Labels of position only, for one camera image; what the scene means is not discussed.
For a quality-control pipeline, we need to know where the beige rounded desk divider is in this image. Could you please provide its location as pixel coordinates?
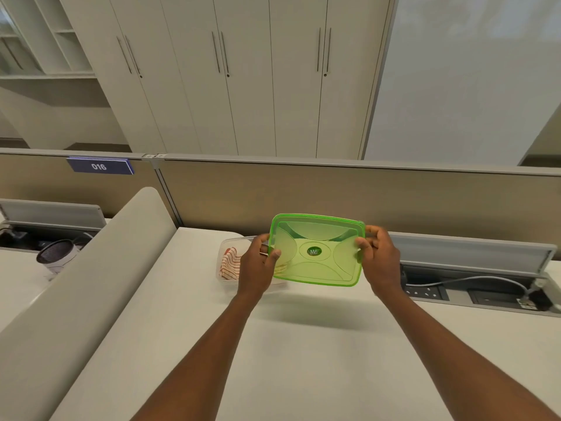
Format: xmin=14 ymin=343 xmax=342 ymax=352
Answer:
xmin=0 ymin=187 xmax=178 ymax=421

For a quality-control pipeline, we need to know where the grey partition post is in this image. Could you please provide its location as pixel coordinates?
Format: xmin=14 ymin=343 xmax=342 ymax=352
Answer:
xmin=141 ymin=153 xmax=183 ymax=229

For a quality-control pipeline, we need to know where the white power cable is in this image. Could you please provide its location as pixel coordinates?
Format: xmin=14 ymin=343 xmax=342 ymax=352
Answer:
xmin=405 ymin=275 xmax=538 ymax=299

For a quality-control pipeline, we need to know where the white cabinet wall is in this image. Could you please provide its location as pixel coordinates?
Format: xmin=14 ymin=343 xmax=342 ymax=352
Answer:
xmin=57 ymin=0 xmax=399 ymax=161

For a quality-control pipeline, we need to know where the person's right forearm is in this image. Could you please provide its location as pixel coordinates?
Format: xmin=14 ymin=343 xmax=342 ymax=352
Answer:
xmin=372 ymin=285 xmax=561 ymax=421

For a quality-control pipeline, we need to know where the person's left hand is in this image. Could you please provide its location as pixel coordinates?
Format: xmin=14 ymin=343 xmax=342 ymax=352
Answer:
xmin=237 ymin=233 xmax=281 ymax=299

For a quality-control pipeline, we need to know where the person's left forearm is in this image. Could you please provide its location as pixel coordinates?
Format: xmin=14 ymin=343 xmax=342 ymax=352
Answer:
xmin=131 ymin=291 xmax=265 ymax=421

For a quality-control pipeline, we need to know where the grey cable tray flap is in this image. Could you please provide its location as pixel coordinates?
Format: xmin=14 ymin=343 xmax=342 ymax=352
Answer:
xmin=0 ymin=199 xmax=107 ymax=229
xmin=387 ymin=232 xmax=558 ymax=275

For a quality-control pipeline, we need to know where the black power adapter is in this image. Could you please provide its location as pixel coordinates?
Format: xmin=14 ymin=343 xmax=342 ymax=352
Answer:
xmin=522 ymin=288 xmax=554 ymax=313

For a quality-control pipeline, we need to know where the red striped white cloth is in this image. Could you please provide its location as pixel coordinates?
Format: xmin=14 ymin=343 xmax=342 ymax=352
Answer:
xmin=219 ymin=246 xmax=243 ymax=281

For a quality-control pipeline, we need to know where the green plastic container lid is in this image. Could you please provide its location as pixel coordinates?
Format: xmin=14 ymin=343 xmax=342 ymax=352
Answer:
xmin=268 ymin=213 xmax=366 ymax=287

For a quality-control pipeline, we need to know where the person's right hand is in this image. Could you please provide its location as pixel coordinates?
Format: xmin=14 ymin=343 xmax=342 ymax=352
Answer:
xmin=355 ymin=225 xmax=402 ymax=297

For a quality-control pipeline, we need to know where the white open shelf unit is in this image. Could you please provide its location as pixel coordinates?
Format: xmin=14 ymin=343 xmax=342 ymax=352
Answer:
xmin=0 ymin=0 xmax=96 ymax=80

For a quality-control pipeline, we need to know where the black desk power socket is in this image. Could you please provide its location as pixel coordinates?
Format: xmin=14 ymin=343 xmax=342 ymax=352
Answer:
xmin=402 ymin=285 xmax=450 ymax=302

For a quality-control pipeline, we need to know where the clear plastic food container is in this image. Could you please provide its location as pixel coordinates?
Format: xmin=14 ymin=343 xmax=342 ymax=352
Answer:
xmin=215 ymin=236 xmax=288 ymax=295

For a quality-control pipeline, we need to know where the blue number sign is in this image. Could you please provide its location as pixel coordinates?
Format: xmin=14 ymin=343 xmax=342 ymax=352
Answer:
xmin=67 ymin=157 xmax=135 ymax=176

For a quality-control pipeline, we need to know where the beige cubicle partition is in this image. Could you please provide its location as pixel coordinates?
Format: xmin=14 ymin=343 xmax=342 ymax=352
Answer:
xmin=0 ymin=148 xmax=561 ymax=262

